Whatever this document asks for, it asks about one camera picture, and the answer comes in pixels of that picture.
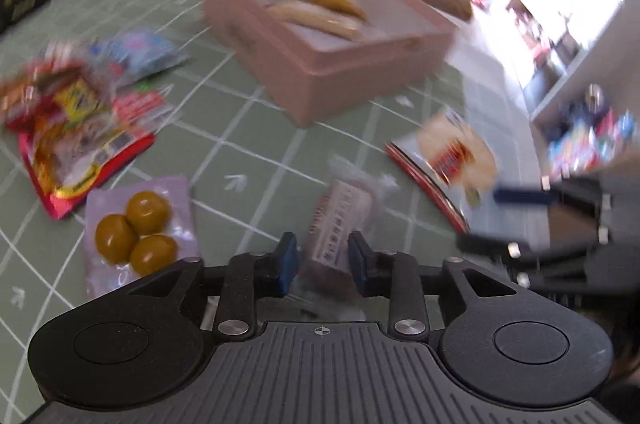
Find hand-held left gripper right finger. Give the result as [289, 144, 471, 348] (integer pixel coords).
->
[347, 231, 518, 341]

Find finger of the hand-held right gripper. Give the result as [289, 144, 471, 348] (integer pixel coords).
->
[492, 177, 608, 211]
[456, 228, 608, 292]

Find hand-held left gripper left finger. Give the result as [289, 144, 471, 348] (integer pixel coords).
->
[125, 231, 301, 341]

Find brown bar snack packet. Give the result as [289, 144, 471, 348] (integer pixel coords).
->
[299, 157, 397, 291]

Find white snack packet red label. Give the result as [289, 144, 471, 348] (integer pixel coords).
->
[385, 106, 501, 233]

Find packet of three yellow balls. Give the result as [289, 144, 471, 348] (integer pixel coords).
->
[84, 175, 202, 301]

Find pink cardboard box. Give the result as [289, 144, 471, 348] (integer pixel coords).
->
[202, 0, 457, 128]

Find translucent pink snack packet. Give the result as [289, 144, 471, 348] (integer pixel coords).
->
[111, 91, 172, 136]

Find large red-edged snack packet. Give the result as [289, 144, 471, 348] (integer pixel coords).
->
[19, 102, 157, 221]

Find beige snack packet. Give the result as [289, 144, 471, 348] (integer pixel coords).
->
[266, 0, 367, 41]

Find blue candy packet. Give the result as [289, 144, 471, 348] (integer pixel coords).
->
[91, 29, 189, 86]

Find red snack packet yellow label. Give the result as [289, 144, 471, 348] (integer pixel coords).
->
[0, 53, 103, 132]

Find colourful toy boxes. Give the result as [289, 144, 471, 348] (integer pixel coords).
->
[544, 107, 640, 179]

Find blue toy figure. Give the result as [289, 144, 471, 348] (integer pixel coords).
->
[562, 83, 612, 131]

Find green grid tablecloth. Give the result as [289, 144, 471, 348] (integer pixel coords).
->
[0, 0, 546, 424]

